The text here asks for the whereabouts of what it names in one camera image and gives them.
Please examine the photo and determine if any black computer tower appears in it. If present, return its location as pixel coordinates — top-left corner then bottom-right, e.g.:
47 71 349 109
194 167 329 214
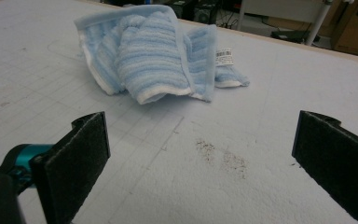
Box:
167 0 197 21
194 3 219 25

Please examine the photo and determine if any black flat floor device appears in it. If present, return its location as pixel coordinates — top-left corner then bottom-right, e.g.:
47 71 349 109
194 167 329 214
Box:
270 29 322 45

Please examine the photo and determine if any white metal desk leg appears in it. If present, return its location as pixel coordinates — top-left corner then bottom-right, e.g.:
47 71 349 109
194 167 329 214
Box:
305 0 335 47
236 0 247 32

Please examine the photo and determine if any white foam mat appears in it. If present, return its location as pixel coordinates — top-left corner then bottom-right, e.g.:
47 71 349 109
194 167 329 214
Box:
0 0 358 224

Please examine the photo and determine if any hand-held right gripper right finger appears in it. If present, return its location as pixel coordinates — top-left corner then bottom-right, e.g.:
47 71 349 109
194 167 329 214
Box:
291 109 358 224

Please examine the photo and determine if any blue striped towel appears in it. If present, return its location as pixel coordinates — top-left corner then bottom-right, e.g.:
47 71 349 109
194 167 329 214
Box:
74 4 251 105

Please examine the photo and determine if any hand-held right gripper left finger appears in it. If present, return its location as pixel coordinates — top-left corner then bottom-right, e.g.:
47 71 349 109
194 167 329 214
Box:
30 111 112 224

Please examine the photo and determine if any brown cardboard box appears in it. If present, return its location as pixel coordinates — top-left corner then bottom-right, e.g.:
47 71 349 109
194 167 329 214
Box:
330 0 358 60

